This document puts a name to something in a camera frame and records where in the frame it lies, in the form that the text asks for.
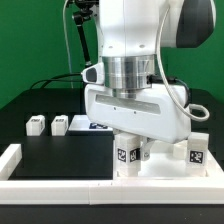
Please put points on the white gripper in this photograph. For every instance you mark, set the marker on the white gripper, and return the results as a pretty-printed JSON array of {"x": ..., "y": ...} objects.
[{"x": 151, "y": 114}]

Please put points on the white square table top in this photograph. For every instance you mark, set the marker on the white square table top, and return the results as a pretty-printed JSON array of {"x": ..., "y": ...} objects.
[{"x": 168, "y": 161}]

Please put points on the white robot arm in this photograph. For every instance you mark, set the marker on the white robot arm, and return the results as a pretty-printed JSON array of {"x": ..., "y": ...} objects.
[{"x": 127, "y": 89}]

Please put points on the white U-shaped obstacle fence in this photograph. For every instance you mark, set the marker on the white U-shaped obstacle fence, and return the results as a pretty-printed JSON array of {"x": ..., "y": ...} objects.
[{"x": 205, "y": 190}]

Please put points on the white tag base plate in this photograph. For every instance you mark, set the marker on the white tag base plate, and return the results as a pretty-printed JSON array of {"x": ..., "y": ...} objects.
[{"x": 82, "y": 123}]

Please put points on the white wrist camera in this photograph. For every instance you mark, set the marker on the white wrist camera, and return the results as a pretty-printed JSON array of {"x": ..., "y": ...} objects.
[{"x": 94, "y": 74}]

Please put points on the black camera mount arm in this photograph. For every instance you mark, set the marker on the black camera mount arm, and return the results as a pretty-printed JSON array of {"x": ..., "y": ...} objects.
[{"x": 83, "y": 15}]

